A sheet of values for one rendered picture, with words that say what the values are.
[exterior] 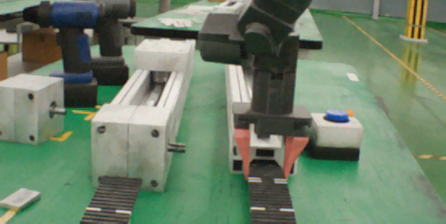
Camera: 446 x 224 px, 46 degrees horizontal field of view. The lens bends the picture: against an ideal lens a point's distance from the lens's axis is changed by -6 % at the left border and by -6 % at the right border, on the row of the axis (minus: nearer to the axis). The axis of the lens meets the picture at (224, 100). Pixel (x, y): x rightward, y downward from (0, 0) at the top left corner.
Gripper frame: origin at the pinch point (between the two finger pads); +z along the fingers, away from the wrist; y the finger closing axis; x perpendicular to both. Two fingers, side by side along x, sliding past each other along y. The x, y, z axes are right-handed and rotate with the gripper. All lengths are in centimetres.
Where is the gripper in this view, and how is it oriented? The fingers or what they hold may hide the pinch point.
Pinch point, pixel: (265, 174)
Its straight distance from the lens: 76.9
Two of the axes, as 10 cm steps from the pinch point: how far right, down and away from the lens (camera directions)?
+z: -0.6, 9.7, 2.3
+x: 0.1, 2.4, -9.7
